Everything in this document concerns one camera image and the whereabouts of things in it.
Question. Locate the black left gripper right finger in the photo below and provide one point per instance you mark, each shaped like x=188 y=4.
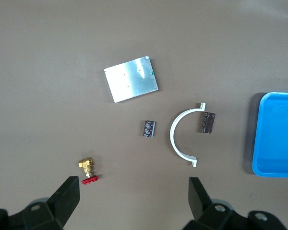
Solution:
x=201 y=206

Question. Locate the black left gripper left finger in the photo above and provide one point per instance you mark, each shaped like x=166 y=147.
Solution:
x=62 y=203

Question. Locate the dark brown electrolytic capacitor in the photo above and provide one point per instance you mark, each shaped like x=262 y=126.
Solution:
x=207 y=122
x=148 y=128

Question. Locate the blue plastic tray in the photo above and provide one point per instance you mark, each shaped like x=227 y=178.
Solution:
x=278 y=134

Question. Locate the silver metal plate box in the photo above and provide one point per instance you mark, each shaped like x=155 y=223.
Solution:
x=132 y=79

